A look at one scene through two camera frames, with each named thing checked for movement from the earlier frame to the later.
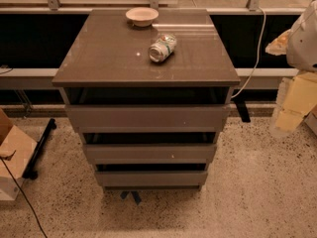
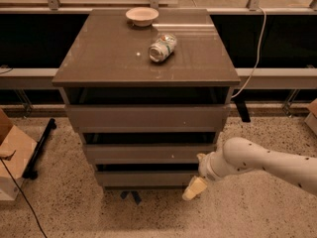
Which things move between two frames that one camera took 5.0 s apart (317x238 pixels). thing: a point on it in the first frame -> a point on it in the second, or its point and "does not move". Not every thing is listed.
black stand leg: x=31 y=169 does not move
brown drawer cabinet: x=151 y=90 does not move
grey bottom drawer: x=152 y=178 does not move
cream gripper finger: x=278 y=47 -> x=194 y=187
